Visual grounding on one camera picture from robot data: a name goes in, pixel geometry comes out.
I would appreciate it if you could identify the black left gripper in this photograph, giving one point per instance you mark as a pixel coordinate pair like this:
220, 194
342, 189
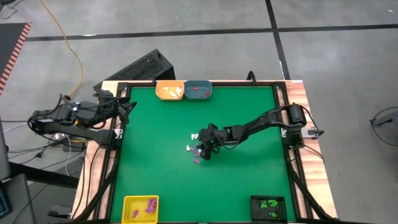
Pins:
112, 104

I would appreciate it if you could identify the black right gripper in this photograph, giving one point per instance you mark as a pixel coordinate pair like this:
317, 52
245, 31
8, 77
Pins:
213, 137

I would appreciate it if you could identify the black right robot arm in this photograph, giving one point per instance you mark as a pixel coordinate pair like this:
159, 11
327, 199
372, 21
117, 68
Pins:
258, 121

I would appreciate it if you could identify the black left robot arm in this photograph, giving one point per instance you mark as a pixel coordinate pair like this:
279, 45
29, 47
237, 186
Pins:
62, 119

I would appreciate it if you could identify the orange plastic bin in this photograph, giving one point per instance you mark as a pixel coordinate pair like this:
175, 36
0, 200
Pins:
161, 95

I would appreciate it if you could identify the black perforated case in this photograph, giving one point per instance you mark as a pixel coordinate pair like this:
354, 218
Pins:
140, 70

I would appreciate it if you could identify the green table mat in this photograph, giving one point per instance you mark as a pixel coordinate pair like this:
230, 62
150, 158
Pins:
155, 180

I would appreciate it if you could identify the blue plastic bin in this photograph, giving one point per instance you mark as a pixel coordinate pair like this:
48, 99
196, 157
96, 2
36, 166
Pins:
200, 91

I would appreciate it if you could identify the yellow mesh basket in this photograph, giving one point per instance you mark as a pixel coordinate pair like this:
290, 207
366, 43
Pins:
140, 202

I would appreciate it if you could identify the black mesh basket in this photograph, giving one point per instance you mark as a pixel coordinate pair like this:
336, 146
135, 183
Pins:
256, 214

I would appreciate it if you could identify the wooden table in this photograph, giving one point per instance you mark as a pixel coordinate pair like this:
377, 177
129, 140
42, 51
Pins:
295, 93

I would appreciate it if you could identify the black floor bar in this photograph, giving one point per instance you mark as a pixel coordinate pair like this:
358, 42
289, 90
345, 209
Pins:
43, 175

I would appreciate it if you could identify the black table foot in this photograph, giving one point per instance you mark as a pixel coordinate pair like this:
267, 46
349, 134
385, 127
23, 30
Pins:
59, 212

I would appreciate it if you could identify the black mat orange striped edge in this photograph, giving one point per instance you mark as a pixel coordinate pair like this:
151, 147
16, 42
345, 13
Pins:
9, 40

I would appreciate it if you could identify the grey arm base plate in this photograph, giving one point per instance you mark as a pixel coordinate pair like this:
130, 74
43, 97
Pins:
118, 133
311, 132

